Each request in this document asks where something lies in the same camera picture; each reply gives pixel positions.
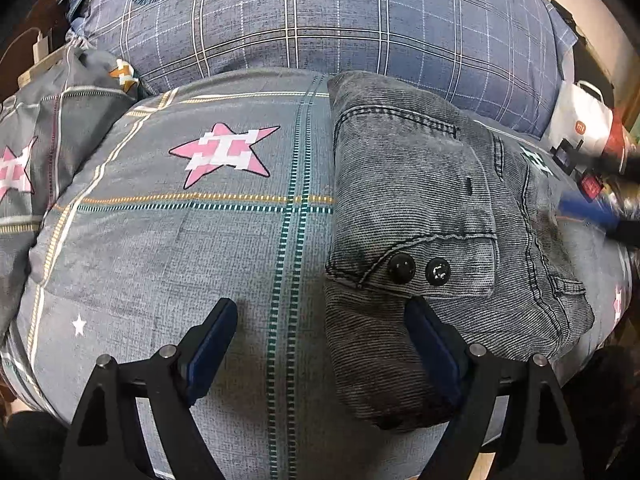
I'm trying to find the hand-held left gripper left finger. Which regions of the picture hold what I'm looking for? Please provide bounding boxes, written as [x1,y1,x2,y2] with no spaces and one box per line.
[59,298,239,480]

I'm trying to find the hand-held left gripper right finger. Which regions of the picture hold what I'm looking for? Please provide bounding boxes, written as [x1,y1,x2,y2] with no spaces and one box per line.
[404,298,583,480]

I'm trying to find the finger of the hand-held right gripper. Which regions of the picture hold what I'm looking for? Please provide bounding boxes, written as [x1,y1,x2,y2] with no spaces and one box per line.
[557,192,621,233]

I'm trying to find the grey denim pants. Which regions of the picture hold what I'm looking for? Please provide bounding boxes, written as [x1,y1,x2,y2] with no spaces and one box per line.
[324,71,596,432]

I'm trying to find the red snack package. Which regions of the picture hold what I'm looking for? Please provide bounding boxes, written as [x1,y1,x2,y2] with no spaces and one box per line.
[602,110,638,173]

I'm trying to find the white paper bag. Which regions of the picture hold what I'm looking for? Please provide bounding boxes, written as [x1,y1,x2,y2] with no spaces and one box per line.
[542,80,616,161]

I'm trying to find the grey star-print quilt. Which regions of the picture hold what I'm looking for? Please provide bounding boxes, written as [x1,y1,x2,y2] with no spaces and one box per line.
[0,67,636,480]

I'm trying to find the grey star-print pillow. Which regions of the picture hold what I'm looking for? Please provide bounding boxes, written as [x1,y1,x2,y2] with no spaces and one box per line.
[0,47,151,341]

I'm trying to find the blue plaid pillow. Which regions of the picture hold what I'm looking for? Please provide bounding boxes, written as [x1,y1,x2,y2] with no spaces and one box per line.
[60,0,581,138]

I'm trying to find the beige flat box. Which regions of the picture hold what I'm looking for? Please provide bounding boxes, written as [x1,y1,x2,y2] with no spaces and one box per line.
[17,52,68,88]

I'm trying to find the white charger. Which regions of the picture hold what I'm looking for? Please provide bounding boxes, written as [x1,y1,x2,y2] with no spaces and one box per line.
[32,29,51,63]

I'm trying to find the brown wooden furniture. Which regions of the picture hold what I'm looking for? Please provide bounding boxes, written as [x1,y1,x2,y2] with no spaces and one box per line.
[0,0,76,91]

